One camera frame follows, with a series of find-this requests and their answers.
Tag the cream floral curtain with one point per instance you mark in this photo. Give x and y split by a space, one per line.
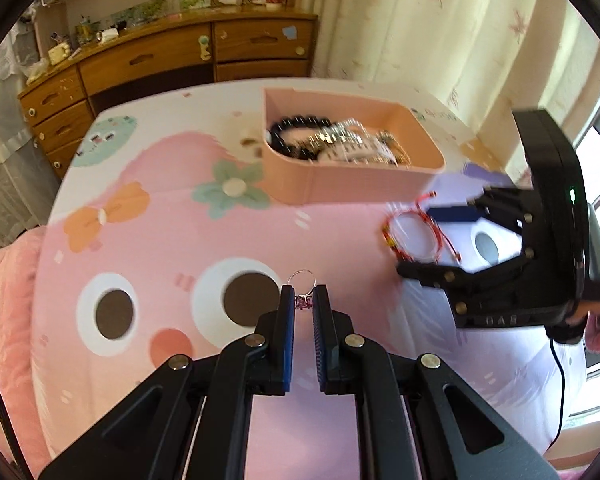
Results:
430 35

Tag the green and white toy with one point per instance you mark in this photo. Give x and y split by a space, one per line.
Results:
205 50

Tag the wooden desk with drawers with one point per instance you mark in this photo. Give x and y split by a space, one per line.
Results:
145 57

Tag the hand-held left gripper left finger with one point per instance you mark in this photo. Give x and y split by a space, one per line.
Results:
288 335

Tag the pink wristband watch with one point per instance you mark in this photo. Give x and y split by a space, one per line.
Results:
345 152

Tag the pink blanket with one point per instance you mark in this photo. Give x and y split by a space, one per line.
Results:
5 310

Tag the person's right hand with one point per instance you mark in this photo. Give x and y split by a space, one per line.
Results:
597 317

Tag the clear plastic bag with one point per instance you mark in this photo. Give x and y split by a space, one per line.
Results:
36 70

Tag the white bottle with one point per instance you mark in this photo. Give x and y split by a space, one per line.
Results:
229 2

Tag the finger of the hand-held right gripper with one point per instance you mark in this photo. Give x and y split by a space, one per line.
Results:
455 213
430 272

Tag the pink plastic tray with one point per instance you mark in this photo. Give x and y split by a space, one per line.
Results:
360 185

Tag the cream mug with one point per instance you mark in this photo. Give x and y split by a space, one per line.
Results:
60 54

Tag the white lace cloth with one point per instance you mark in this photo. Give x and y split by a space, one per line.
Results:
0 135

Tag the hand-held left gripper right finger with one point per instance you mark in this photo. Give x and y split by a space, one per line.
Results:
320 335

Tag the glass jar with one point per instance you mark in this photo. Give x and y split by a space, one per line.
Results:
86 32

